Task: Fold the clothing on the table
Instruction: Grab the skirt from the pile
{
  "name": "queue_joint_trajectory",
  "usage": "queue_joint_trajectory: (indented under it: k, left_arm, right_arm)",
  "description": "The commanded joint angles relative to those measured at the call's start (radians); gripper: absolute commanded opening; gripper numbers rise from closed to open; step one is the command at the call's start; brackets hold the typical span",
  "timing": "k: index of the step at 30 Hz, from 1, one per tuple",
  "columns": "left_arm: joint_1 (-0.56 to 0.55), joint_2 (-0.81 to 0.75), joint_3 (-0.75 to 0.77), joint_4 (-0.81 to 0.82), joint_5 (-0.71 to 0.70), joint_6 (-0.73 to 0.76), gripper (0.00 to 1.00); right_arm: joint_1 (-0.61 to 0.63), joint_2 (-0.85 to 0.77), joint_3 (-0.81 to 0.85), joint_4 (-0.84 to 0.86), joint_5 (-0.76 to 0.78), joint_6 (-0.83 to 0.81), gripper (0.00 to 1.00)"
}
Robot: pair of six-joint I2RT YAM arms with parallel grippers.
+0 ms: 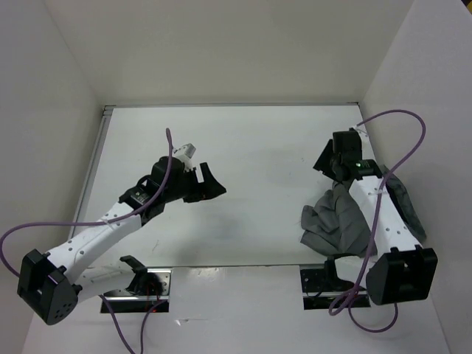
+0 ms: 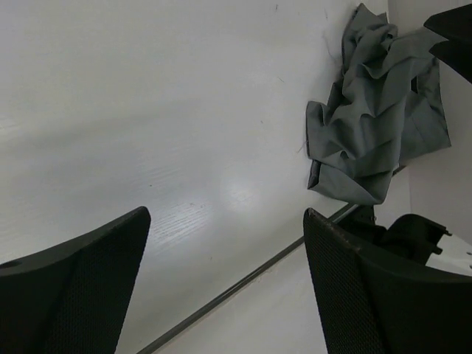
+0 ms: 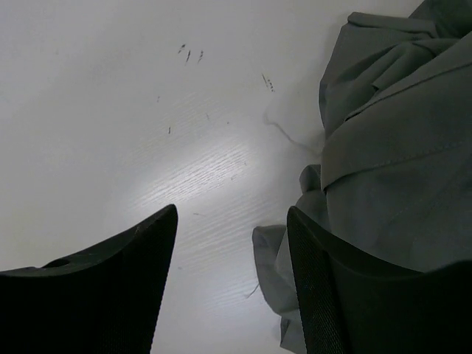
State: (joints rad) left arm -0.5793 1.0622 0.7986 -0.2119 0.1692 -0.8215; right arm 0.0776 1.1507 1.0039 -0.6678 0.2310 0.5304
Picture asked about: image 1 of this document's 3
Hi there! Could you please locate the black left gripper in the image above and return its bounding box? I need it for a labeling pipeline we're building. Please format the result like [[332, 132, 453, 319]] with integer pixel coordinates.
[[163, 162, 226, 203]]

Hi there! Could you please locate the grey pleated skirt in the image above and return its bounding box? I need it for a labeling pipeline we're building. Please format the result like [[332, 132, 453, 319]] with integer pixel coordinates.
[[300, 182, 370, 257]]

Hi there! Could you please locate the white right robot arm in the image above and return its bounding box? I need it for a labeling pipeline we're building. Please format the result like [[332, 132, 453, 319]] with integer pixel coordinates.
[[314, 128, 438, 305]]

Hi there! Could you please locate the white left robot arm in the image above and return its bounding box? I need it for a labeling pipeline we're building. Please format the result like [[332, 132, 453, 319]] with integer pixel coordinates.
[[17, 144, 226, 325]]

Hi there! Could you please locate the dark grey skirt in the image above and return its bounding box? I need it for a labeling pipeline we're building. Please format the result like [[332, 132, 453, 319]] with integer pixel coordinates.
[[386, 174, 427, 243]]

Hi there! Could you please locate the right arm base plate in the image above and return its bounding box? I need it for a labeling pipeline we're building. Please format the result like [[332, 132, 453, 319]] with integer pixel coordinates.
[[299, 266, 354, 310]]

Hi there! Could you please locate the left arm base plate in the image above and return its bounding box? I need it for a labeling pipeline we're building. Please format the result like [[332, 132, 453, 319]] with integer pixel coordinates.
[[104, 268, 172, 314]]

